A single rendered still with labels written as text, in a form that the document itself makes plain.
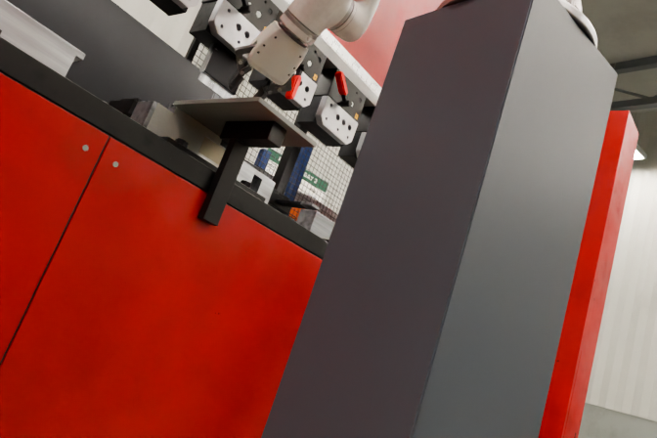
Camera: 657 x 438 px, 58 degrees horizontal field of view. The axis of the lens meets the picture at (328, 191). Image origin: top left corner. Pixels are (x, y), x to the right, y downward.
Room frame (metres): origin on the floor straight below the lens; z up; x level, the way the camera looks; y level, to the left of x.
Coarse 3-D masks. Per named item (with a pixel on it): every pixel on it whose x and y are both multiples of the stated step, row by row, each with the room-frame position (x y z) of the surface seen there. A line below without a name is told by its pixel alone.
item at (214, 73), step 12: (216, 48) 1.22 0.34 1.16; (204, 60) 1.23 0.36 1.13; (216, 60) 1.23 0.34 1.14; (228, 60) 1.25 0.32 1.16; (204, 72) 1.23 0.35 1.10; (216, 72) 1.24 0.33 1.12; (228, 72) 1.26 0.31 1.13; (216, 84) 1.26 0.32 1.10; (228, 84) 1.27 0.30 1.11; (228, 96) 1.29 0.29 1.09
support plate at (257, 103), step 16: (192, 112) 1.20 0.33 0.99; (208, 112) 1.16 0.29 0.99; (224, 112) 1.13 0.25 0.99; (240, 112) 1.10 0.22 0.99; (256, 112) 1.07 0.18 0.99; (272, 112) 1.04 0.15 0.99; (208, 128) 1.26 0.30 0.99; (288, 128) 1.09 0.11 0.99; (288, 144) 1.18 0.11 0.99; (304, 144) 1.14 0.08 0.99
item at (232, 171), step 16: (224, 128) 1.17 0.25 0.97; (240, 128) 1.13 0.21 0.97; (256, 128) 1.10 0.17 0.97; (272, 128) 1.07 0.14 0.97; (240, 144) 1.14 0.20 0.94; (256, 144) 1.13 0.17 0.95; (272, 144) 1.09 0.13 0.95; (224, 160) 1.14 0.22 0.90; (240, 160) 1.16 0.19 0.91; (224, 176) 1.14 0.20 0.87; (208, 192) 1.14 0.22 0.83; (224, 192) 1.15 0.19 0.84; (208, 208) 1.14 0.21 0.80; (224, 208) 1.16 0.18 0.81
